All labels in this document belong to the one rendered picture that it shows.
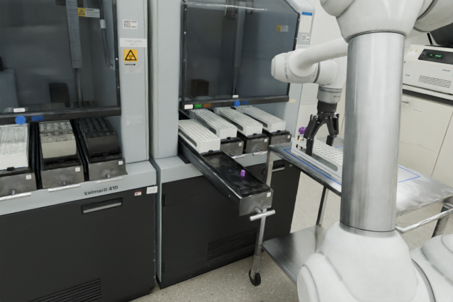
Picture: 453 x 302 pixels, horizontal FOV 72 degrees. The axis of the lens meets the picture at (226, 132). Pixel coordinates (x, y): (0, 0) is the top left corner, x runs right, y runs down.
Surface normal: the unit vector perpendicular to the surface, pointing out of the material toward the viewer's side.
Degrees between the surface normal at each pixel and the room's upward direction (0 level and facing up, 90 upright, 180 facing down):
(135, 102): 90
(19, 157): 90
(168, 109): 90
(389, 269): 67
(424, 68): 90
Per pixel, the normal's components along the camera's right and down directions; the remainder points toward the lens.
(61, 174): 0.50, 0.33
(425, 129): -0.86, 0.11
